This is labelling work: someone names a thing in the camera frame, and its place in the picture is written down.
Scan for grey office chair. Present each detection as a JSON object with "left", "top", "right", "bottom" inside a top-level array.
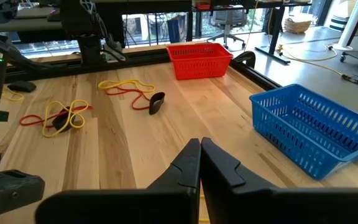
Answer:
[{"left": 206, "top": 8, "right": 249, "bottom": 50}]

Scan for wicker basket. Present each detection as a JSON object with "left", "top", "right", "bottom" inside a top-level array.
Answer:
[{"left": 283, "top": 17, "right": 312, "bottom": 34}]

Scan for yellow floor cable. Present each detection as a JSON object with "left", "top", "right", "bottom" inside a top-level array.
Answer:
[{"left": 275, "top": 43, "right": 344, "bottom": 77}]

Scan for black table clamp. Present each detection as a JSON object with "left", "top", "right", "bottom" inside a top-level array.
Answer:
[{"left": 233, "top": 50, "right": 257, "bottom": 68}]

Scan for blue plastic basket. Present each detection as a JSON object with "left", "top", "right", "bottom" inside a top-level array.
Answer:
[{"left": 249, "top": 83, "right": 358, "bottom": 181}]

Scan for black white striped object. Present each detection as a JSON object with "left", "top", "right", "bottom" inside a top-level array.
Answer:
[{"left": 329, "top": 15, "right": 349, "bottom": 32}]

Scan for black aluminium rig frame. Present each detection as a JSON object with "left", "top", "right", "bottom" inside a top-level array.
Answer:
[{"left": 0, "top": 0, "right": 358, "bottom": 169}]

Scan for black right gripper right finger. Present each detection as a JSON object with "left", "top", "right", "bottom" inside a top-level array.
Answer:
[{"left": 200, "top": 137, "right": 358, "bottom": 224}]

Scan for silver corner bracket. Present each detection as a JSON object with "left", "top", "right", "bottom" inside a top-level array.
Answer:
[{"left": 103, "top": 42, "right": 127, "bottom": 62}]

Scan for grey desk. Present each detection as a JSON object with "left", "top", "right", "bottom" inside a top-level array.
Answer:
[{"left": 0, "top": 6, "right": 65, "bottom": 32}]

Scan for black desk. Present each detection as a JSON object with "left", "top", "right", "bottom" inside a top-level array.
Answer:
[{"left": 191, "top": 0, "right": 312, "bottom": 65}]

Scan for red plastic basket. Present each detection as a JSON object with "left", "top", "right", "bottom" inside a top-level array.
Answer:
[{"left": 166, "top": 42, "right": 234, "bottom": 81}]

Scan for blue bag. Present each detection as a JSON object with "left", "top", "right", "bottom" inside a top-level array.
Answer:
[{"left": 167, "top": 14, "right": 187, "bottom": 44}]

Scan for white pole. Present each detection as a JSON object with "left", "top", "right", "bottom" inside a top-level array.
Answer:
[{"left": 332, "top": 0, "right": 358, "bottom": 52}]

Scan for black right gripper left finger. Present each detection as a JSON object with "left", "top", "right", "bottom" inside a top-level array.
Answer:
[{"left": 35, "top": 138, "right": 201, "bottom": 224}]

